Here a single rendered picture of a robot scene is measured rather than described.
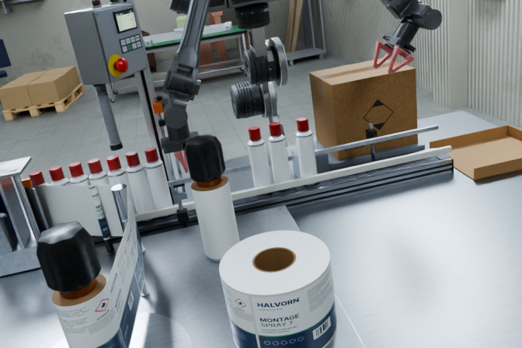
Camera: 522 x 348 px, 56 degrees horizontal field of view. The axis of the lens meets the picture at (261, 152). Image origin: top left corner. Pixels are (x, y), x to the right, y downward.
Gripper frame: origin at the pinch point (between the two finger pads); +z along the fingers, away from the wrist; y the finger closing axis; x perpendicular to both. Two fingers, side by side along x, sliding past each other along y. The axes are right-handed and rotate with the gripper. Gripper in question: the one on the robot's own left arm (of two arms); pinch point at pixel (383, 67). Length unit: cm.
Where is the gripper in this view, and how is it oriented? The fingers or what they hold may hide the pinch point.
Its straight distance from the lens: 155.5
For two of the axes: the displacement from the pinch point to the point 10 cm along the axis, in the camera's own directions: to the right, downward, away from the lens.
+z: -5.0, 8.5, 1.8
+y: 2.3, 3.3, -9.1
